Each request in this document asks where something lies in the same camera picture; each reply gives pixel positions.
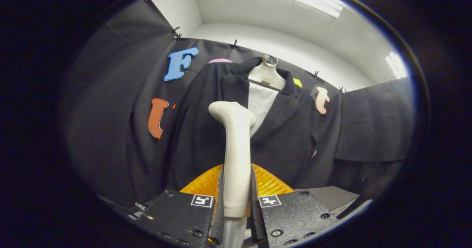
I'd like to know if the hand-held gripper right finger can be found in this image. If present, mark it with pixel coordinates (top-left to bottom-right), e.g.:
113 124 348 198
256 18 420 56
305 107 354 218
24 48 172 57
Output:
251 163 340 248

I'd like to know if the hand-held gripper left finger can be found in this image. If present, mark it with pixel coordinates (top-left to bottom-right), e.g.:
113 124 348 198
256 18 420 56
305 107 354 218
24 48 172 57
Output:
135 163 225 248

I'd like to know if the black suit jacket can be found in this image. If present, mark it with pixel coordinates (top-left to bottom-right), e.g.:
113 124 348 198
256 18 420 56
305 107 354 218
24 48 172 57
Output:
166 57 321 191

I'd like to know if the white garment steamer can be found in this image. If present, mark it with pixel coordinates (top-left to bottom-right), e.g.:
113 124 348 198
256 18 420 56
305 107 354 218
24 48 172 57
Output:
208 101 257 248

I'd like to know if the beige cabinet with grey top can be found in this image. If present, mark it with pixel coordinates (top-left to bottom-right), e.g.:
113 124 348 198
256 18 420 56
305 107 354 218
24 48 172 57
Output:
295 186 360 219

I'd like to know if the black backdrop cloth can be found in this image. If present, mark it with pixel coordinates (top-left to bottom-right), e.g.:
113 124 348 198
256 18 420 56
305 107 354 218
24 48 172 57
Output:
61 0 415 219

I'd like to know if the white plastic hanger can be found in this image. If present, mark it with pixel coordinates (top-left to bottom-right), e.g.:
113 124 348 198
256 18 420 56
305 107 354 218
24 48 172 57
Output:
248 55 286 92

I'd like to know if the row of black cloth clips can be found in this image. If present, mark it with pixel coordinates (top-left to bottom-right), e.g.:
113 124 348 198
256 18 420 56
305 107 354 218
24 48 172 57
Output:
145 0 388 95

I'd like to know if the small ceiling light panel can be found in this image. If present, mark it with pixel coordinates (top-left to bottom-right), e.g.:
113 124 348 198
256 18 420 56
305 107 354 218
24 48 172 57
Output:
385 52 408 79

